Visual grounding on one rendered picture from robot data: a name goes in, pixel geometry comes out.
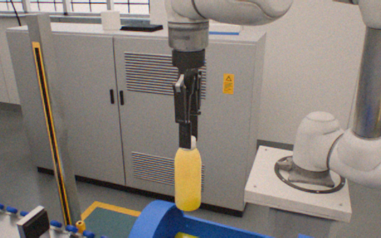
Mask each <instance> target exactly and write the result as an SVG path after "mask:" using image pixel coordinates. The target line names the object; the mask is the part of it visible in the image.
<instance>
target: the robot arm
mask: <svg viewBox="0 0 381 238"><path fill-rule="evenodd" d="M332 1H333V2H338V3H345V4H352V5H358V7H359V9H360V13H361V19H362V21H363V23H364V25H365V27H366V30H365V38H364V44H363V53H362V58H361V67H360V75H359V80H358V90H357V95H356V104H355V112H354V117H353V126H352V127H350V128H349V129H347V130H345V131H344V130H343V129H341V128H340V123H339V122H338V119H337V118H336V117H335V116H333V115H332V114H330V113H327V112H323V111H314V112H311V113H309V114H308V115H307V116H306V117H305V118H304V119H303V120H302V123H301V124H300V126H299V127H298V129H297V133H296V136H295V141H294V145H293V157H292V158H290V157H289V158H287V161H286V162H278V169H281V170H284V171H288V172H289V177H288V181H289V182H291V183H306V184H315V185H320V186H327V187H329V188H333V187H334V185H335V183H334V181H333V180H332V177H331V174H330V170H332V171H334V172H335V173H336V174H338V175H340V176H341V177H343V178H345V179H347V180H349V181H352V182H354V183H357V184H360V185H362V186H365V187H368V188H374V189H380V190H381V0H332ZM292 3H293V0H164V7H165V10H166V14H167V17H168V45H169V47H170V48H172V49H171V62H172V65H173V66H174V67H177V68H178V69H179V71H178V82H177V83H176V82H174V83H173V84H172V87H173V93H174V121H175V123H179V147H181V148H185V149H191V136H193V137H195V138H196V141H197V140H198V115H201V112H200V111H198V110H200V108H201V86H202V74H203V72H202V71H199V70H198V68H200V67H203V66H204V65H205V53H206V50H205V48H207V47H208V45H209V27H210V23H209V21H210V19H211V20H214V21H218V22H221V23H228V25H238V26H262V25H267V24H269V23H272V22H275V21H277V20H279V19H280V18H282V17H283V16H284V15H285V13H286V12H287V11H288V10H289V9H290V7H291V5H292Z"/></svg>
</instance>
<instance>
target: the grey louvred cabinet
mask: <svg viewBox="0 0 381 238"><path fill-rule="evenodd" d="M50 24H51V29H52V36H53V41H54V49H55V56H56V61H57V68H58V73H59V81H60V88H61V93H62V100H63V105H64V113H65V121H66V125H67V133H68V138H69V145H70V150H71V158H72V165H73V170H74V174H75V179H76V181H82V182H85V183H90V184H96V185H98V186H102V187H105V188H110V189H114V190H120V191H125V192H128V193H134V194H138V195H143V196H149V197H152V198H155V199H158V200H164V201H169V202H173V203H175V181H174V158H175V157H176V153H177V151H178V149H179V123H175V121H174V93H173V87H172V84H173V83H174V82H176V83H177V82H178V71H179V69H178V68H177V67H174V66H173V65H172V62H171V49H172V48H170V47H169V45H168V28H166V27H163V28H164V29H163V30H159V31H153V32H143V31H124V30H103V29H102V25H94V24H79V23H50ZM6 39H7V43H8V48H9V53H10V57H11V63H12V66H13V72H14V78H15V81H16V87H17V90H18V96H19V99H20V105H21V110H22V114H23V120H24V124H25V129H26V135H27V136H28V141H29V145H30V150H31V156H32V160H33V165H35V166H37V168H38V172H41V173H45V174H49V175H53V176H55V173H54V166H53V165H52V159H51V155H50V149H49V144H48V138H47V131H46V128H45V121H44V117H43V110H42V104H41V99H40V93H39V89H38V83H37V76H36V72H35V66H34V61H33V56H32V51H31V45H30V38H29V34H28V28H27V26H19V27H14V28H7V31H6ZM265 42H266V32H265V31H240V35H239V36H238V37H224V36H209V45H208V47H207V48H205V50H206V53H205V65H204V66H203V67H200V68H198V70H199V71H202V72H203V74H202V86H201V108H200V110H198V111H200V112H201V115H198V140H197V141H196V148H197V149H198V151H199V154H200V157H201V161H202V170H201V203H200V206H199V208H201V209H206V210H211V211H214V212H219V213H225V214H229V215H231V216H235V217H241V218H242V214H243V212H244V209H245V206H246V203H247V202H244V190H245V187H246V184H247V180H248V178H249V176H250V174H251V170H252V168H253V164H254V161H255V158H256V144H257V137H258V122H259V108H260V100H261V86H262V78H263V64H264V50H265Z"/></svg>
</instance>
